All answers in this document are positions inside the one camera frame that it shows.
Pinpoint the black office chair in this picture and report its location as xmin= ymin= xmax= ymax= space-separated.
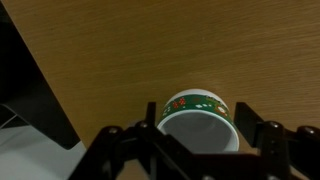
xmin=0 ymin=0 xmax=82 ymax=151

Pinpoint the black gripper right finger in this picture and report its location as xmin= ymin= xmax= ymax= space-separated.
xmin=234 ymin=101 xmax=320 ymax=180

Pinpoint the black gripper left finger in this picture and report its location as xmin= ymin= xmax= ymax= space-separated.
xmin=67 ymin=101 xmax=201 ymax=180

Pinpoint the white cup with green band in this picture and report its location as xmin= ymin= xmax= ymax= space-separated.
xmin=156 ymin=88 xmax=241 ymax=155

